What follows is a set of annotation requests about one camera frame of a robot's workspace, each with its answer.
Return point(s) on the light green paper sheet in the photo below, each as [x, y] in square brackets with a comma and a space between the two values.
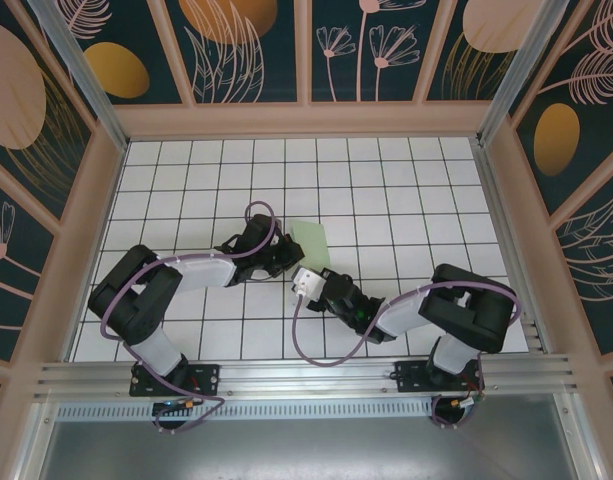
[311, 245]

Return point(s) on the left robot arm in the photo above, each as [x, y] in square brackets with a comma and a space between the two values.
[151, 350]

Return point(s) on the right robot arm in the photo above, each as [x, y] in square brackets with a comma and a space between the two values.
[456, 310]

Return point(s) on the grey metal sheet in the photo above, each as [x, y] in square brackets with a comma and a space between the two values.
[311, 450]

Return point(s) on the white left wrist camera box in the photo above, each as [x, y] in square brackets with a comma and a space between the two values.
[277, 239]

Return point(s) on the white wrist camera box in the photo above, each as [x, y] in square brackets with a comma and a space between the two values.
[277, 239]
[308, 285]

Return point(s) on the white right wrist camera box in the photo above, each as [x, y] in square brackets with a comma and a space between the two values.
[308, 285]

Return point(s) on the aluminium mounting rail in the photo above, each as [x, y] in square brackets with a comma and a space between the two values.
[311, 375]

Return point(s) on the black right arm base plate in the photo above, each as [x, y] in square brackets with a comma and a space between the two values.
[411, 377]

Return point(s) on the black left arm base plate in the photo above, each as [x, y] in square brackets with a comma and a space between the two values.
[206, 377]

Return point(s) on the aluminium side rail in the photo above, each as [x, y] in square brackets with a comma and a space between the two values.
[501, 210]

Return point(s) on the aluminium frame post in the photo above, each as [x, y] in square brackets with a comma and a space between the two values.
[93, 95]
[511, 75]

